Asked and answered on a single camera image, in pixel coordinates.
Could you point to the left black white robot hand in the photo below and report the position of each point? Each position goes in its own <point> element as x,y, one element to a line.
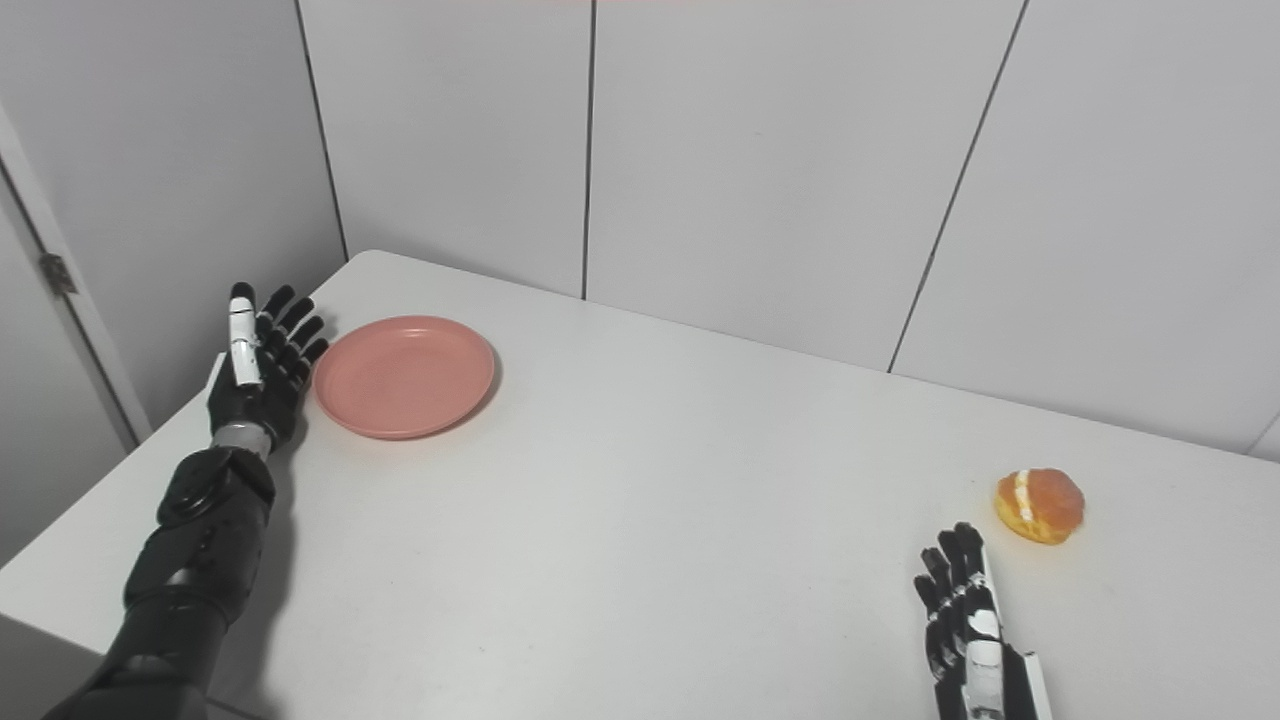
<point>250,400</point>

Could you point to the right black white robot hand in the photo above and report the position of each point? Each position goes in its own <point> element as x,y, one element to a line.
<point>985,670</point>

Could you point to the cream puff pastry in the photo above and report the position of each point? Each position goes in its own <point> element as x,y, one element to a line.
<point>1045,505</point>

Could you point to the grey metal door hinge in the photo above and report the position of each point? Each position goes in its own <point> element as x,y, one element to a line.
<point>58,274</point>

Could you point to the pink round plate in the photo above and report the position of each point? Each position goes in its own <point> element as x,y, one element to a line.
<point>405,378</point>

